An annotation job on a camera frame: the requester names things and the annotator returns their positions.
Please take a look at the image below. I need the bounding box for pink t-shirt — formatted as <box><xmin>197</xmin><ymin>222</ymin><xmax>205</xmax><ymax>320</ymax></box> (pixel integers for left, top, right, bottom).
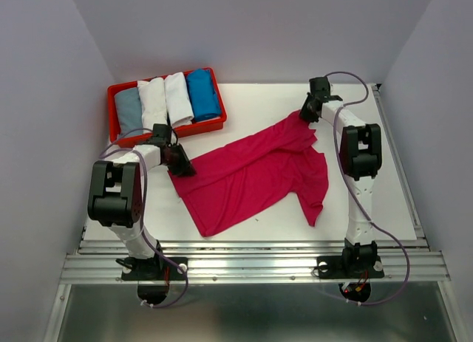
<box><xmin>170</xmin><ymin>112</ymin><xmax>329</xmax><ymax>237</ymax></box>

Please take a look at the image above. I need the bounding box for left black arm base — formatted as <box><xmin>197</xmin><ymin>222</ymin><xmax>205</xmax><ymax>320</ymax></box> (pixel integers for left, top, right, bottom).
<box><xmin>115</xmin><ymin>256</ymin><xmax>185</xmax><ymax>282</ymax></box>

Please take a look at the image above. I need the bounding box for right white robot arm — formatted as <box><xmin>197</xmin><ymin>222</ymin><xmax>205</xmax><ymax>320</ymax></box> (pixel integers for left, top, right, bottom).
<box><xmin>299</xmin><ymin>76</ymin><xmax>382</xmax><ymax>276</ymax></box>

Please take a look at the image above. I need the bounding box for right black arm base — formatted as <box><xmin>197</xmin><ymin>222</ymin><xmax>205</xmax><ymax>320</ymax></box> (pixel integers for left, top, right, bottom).
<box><xmin>313</xmin><ymin>242</ymin><xmax>384</xmax><ymax>281</ymax></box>

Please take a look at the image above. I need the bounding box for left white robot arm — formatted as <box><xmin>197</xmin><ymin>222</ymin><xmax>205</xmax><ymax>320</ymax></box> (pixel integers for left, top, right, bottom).
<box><xmin>87</xmin><ymin>124</ymin><xmax>196</xmax><ymax>278</ymax></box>

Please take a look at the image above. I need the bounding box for blue rolled t-shirt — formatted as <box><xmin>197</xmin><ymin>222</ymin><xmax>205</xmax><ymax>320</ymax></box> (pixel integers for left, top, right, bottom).
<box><xmin>186</xmin><ymin>69</ymin><xmax>221</xmax><ymax>123</ymax></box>

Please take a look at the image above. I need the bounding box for white textured rolled t-shirt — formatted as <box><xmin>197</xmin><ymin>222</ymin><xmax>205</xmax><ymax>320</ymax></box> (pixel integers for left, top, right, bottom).
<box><xmin>137</xmin><ymin>78</ymin><xmax>168</xmax><ymax>129</ymax></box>

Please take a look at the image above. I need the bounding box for grey rolled t-shirt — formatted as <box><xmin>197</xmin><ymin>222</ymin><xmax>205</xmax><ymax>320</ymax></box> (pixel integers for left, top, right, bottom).
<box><xmin>114</xmin><ymin>87</ymin><xmax>143</xmax><ymax>138</ymax></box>

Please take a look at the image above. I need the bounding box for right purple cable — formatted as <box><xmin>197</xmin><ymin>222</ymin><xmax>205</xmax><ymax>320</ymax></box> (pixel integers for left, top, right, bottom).
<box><xmin>317</xmin><ymin>71</ymin><xmax>410</xmax><ymax>307</ymax></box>

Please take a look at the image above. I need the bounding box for aluminium mounting rail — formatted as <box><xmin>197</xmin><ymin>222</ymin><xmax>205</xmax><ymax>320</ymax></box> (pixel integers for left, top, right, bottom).
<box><xmin>60</xmin><ymin>239</ymin><xmax>450</xmax><ymax>284</ymax></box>

